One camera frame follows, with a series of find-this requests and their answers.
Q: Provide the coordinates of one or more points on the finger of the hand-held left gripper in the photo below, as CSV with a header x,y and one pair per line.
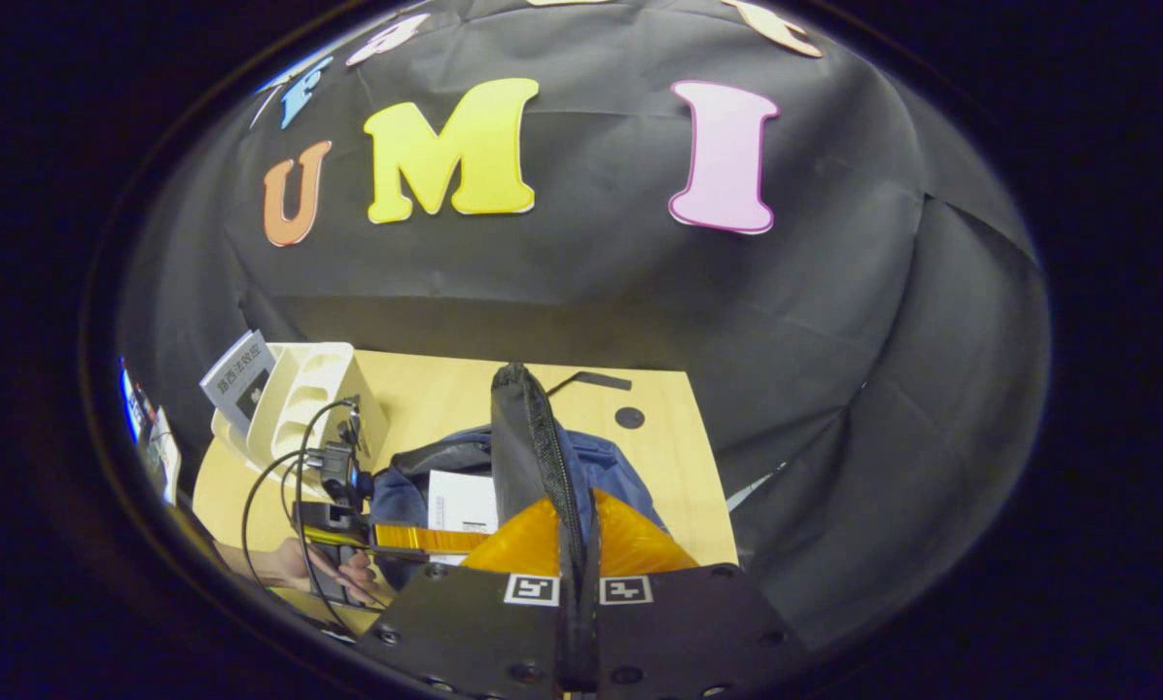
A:
x,y
426,540

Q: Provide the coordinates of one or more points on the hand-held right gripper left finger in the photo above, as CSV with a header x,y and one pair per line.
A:
x,y
465,632

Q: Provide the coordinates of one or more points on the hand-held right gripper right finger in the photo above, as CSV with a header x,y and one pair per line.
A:
x,y
688,632

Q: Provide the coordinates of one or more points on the white book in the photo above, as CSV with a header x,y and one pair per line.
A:
x,y
465,501

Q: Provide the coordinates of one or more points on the white plastic bookshelf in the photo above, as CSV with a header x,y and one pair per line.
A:
x,y
372,413

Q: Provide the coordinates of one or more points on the grey illustrated book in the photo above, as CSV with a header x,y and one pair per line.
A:
x,y
241,379

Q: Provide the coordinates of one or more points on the blue schoolbag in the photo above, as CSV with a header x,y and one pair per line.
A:
x,y
620,476

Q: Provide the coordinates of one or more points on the lit computer screen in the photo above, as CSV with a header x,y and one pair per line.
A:
x,y
158,447

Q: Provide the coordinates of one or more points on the black round table grommet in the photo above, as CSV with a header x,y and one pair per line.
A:
x,y
629,418

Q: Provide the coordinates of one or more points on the black backdrop cloth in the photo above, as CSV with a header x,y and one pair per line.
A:
x,y
640,272

